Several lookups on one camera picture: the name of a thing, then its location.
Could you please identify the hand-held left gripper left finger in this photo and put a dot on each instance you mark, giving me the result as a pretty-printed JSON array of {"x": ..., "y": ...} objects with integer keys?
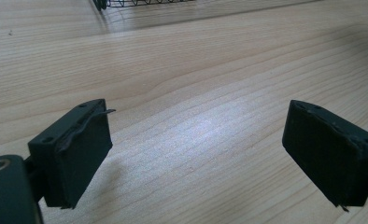
[{"x": 70, "y": 155}]

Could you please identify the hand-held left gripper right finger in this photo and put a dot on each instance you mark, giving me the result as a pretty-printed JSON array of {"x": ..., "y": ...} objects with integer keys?
[{"x": 331, "y": 155}]

